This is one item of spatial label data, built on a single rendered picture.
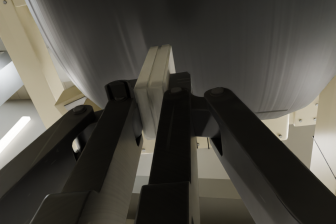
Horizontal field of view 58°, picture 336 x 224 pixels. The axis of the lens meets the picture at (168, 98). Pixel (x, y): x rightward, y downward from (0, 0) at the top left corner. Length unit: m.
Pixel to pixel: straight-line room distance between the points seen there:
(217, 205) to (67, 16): 2.58
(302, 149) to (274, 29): 3.45
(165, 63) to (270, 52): 0.11
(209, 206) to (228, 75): 2.54
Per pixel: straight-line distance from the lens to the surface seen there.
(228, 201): 2.69
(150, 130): 0.15
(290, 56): 0.26
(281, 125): 0.91
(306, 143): 3.74
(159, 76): 0.15
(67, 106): 1.06
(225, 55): 0.25
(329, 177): 0.73
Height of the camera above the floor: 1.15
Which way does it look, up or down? 33 degrees up
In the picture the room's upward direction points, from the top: 169 degrees clockwise
